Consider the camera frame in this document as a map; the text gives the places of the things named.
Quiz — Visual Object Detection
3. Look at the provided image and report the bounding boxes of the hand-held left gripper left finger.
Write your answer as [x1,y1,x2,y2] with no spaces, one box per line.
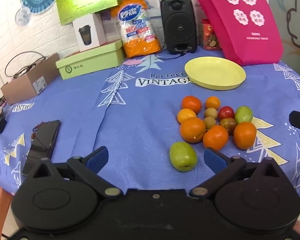
[27,146,123,199]

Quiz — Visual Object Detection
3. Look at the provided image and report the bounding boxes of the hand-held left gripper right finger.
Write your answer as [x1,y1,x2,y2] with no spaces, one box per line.
[190,147,289,200]

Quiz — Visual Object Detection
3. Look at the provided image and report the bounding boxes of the large green jujube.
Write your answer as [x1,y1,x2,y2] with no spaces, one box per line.
[169,142,198,172]

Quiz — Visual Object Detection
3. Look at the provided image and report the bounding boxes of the large orange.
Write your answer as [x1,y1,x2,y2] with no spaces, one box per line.
[180,117,206,143]

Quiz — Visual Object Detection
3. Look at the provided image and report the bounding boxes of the brown kiwi fruit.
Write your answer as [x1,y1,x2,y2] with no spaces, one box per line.
[204,107,218,119]

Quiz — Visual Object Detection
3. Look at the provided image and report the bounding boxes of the red tomato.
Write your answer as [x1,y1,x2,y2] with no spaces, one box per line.
[218,106,235,120]

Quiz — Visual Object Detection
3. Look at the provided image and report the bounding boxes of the green jujube with red blush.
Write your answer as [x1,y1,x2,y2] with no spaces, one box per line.
[234,106,253,124]

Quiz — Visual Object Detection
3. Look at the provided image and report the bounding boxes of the small orange mandarin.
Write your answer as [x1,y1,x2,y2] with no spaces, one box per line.
[205,96,221,110]

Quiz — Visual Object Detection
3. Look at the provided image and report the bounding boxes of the deep orange mandarin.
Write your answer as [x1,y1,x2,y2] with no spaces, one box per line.
[181,96,202,114]

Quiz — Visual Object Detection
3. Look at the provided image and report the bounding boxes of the yellow plastic plate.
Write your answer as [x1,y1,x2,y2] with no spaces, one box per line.
[184,57,247,90]

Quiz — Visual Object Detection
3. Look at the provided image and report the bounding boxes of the brownish green tomato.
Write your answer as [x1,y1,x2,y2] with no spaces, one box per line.
[219,117,237,135]

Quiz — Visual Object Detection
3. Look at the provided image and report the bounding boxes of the brown longan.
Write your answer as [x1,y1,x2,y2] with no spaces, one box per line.
[203,117,217,130]

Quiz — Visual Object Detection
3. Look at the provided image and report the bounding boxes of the yellow-orange mandarin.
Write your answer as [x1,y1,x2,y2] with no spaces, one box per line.
[177,108,197,124]

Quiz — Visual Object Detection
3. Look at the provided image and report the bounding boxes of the blue printed tablecloth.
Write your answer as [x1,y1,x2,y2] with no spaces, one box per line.
[0,52,300,198]

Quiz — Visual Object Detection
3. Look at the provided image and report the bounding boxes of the black smartphone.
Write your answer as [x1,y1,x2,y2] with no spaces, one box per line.
[22,120,62,176]

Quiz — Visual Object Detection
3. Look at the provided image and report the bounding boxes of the light green shoe box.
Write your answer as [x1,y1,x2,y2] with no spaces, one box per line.
[55,40,125,80]

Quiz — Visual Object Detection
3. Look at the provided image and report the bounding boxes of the brown cardboard box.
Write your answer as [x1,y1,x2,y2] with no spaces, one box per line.
[0,53,61,105]

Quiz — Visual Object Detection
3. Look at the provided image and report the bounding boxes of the pink tote bag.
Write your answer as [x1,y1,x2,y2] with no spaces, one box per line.
[191,0,284,66]

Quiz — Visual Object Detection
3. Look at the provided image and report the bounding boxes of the red fruit-print box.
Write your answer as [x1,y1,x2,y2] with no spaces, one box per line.
[199,19,222,51]

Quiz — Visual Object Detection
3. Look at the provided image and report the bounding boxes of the white cup box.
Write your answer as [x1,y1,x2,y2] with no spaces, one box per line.
[72,12,107,53]

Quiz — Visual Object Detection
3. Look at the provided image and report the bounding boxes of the orange pack of disposable cups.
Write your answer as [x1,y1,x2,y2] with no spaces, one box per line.
[111,0,162,58]

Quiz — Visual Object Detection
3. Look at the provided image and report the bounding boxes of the black speaker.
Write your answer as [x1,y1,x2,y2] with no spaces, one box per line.
[160,0,197,55]

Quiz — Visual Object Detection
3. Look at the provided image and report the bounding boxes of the shiny green gift box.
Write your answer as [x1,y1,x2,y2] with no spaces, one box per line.
[54,0,122,26]

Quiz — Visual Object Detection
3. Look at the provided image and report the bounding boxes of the small round paper decoration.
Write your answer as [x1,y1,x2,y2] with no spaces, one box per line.
[15,6,32,27]

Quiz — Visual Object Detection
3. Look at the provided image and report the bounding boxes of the black cable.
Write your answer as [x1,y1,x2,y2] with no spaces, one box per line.
[154,42,188,60]

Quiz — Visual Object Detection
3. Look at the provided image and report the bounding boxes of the black wire loops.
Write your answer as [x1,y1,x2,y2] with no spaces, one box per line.
[4,51,47,78]

